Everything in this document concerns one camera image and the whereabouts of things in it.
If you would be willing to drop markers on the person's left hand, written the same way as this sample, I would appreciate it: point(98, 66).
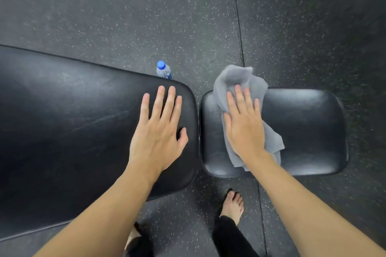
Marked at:
point(156, 139)

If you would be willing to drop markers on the person's right hand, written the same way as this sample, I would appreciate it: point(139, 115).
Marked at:
point(244, 133)

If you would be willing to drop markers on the grey towel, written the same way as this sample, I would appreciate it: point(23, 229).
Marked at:
point(238, 76)

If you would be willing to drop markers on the black padded gym bench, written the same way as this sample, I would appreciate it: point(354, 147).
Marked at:
point(75, 130)

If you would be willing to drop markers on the person's left forearm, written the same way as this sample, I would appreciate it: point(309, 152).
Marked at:
point(99, 220)

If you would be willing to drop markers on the person's right forearm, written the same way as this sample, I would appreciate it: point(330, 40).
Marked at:
point(301, 214)

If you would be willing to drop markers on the person's right foot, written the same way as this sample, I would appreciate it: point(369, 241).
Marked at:
point(232, 205)

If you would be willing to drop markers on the person's foot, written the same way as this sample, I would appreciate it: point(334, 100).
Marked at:
point(232, 205)
point(131, 237)

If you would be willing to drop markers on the person's left foot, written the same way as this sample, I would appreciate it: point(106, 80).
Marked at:
point(131, 237)

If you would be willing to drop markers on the blue capped water bottle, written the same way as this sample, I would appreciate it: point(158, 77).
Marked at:
point(163, 70)

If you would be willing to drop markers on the black trousers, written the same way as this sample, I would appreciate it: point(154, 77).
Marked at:
point(229, 238)

